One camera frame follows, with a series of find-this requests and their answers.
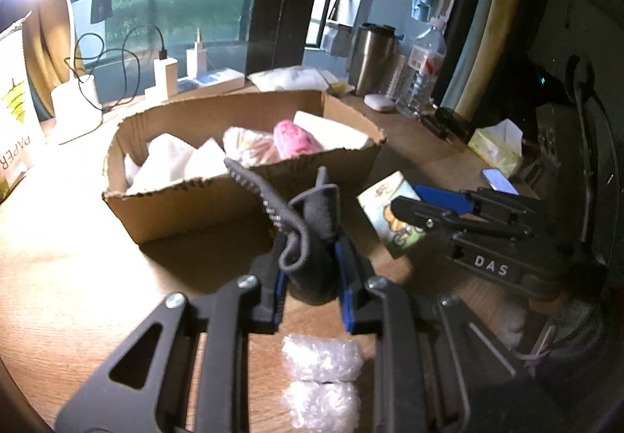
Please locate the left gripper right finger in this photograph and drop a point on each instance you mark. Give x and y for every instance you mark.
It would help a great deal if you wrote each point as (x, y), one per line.
(356, 303)

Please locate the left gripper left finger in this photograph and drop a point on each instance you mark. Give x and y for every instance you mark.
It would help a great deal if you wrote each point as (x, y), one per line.
(275, 285)

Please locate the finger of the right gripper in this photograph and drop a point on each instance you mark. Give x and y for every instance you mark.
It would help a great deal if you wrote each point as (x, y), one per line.
(429, 217)
(446, 199)

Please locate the grey dotted sock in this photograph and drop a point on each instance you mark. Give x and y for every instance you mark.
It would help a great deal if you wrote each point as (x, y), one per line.
(310, 222)

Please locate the white waffle cloth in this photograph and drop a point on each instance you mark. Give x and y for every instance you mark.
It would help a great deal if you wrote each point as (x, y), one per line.
(249, 147)

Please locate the pink soft item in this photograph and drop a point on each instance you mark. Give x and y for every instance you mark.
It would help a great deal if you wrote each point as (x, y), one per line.
(291, 141)

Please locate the smartphone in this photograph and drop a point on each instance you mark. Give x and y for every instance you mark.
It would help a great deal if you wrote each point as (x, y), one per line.
(498, 182)

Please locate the yellow tissue pack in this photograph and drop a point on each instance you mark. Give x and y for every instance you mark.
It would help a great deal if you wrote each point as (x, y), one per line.
(499, 146)

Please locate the cardboard box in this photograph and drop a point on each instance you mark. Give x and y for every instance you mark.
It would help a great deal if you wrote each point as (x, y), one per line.
(201, 203)

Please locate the white earbuds case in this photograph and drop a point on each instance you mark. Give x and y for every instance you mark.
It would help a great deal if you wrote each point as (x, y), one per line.
(379, 103)

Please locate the white folded cloth right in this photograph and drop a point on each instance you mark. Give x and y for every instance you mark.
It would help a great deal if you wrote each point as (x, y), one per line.
(331, 134)

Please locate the white folded cloth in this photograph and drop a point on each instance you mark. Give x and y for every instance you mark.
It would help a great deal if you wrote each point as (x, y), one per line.
(331, 134)
(170, 161)

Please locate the bubble wrap piece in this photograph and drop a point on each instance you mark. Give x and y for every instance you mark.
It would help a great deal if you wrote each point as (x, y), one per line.
(322, 395)

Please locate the clear water bottle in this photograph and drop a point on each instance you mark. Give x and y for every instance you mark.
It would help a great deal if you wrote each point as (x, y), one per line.
(425, 61)

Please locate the steel tumbler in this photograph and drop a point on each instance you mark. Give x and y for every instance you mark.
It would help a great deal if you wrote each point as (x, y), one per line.
(372, 47)

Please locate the folded cloth stack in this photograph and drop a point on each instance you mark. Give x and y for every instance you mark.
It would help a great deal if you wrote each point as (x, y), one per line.
(300, 78)

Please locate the white charger with black cable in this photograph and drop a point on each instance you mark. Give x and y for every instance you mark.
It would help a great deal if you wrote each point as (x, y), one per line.
(165, 68)

